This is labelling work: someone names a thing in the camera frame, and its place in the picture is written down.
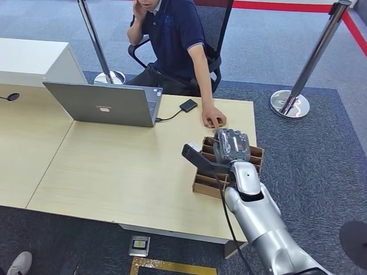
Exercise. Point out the person's left hand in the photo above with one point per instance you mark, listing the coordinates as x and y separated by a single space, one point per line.
211 114

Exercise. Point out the person's right hand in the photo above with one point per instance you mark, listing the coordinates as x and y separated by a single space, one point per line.
139 10

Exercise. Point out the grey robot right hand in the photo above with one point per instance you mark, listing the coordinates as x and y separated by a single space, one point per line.
232 146

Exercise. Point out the brown card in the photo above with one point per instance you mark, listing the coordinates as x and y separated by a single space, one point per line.
219 122

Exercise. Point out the wooden slotted card holder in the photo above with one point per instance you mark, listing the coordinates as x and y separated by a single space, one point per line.
206 183

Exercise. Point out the person's left forearm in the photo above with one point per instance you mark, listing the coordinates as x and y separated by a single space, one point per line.
204 77

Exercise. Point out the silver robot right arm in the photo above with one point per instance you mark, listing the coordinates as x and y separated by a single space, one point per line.
263 224

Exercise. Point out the person's right forearm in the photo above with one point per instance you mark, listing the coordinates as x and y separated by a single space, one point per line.
134 33

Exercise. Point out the black card reader box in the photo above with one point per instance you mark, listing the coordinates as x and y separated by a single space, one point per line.
188 105

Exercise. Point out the person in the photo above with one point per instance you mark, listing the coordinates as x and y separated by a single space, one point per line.
174 38

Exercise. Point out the black office chair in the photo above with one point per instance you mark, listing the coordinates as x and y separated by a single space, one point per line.
214 26

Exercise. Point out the grey laptop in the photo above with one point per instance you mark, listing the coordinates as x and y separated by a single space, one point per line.
106 106

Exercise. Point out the red barrier belt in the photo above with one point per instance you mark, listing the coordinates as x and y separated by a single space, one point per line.
286 6

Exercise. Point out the white cabinet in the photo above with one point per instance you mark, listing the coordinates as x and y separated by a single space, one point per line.
29 57

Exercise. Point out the metal floor socket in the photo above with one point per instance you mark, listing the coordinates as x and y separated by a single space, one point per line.
139 246

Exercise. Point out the black round desk puck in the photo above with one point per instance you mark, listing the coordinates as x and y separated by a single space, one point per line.
13 96

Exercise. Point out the black round disc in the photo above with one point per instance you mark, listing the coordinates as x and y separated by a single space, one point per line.
355 243

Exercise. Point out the grey shoe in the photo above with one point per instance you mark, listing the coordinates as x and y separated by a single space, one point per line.
20 264

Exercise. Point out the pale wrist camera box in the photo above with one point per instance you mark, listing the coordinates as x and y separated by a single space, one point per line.
195 147

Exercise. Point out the chrome stanchion post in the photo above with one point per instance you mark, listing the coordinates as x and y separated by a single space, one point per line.
315 57
94 41

